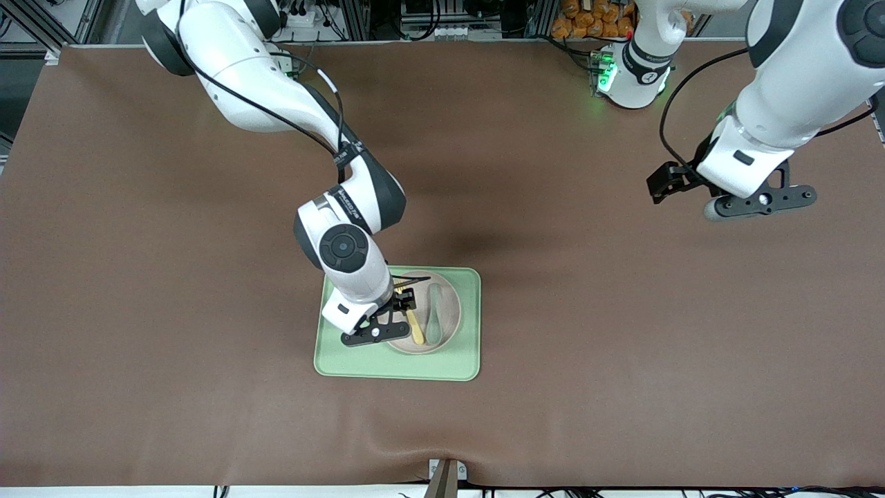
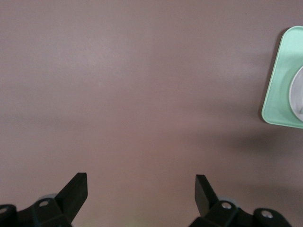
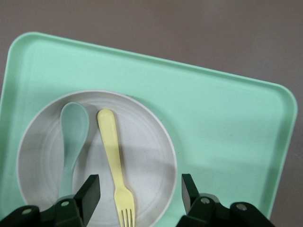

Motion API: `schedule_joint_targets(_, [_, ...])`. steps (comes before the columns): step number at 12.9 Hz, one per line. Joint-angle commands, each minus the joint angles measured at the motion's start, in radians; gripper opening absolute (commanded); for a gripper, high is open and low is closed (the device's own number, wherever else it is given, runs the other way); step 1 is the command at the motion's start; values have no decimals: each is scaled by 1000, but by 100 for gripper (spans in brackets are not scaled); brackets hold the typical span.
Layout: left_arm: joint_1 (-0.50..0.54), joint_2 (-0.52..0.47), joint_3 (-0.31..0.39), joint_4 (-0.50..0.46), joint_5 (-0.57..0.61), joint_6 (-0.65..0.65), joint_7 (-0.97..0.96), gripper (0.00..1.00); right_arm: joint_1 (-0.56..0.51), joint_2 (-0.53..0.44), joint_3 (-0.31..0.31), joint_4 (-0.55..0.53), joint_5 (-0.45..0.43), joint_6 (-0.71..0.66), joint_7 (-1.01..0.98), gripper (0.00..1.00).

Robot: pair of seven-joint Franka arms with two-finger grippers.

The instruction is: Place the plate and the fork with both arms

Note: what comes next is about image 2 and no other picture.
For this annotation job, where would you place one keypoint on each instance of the light green rectangular tray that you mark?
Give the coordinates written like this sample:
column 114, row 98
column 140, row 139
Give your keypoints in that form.
column 279, row 94

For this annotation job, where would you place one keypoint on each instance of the cream round plate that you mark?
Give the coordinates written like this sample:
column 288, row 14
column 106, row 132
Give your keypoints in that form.
column 297, row 92

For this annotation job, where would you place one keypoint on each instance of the brown table mat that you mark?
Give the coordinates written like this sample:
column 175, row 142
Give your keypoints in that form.
column 118, row 94

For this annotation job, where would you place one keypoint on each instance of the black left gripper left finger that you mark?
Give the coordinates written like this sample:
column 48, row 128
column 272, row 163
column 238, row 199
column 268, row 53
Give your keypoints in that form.
column 66, row 203

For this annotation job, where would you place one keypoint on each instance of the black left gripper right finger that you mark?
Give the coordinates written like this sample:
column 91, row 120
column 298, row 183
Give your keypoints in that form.
column 213, row 208

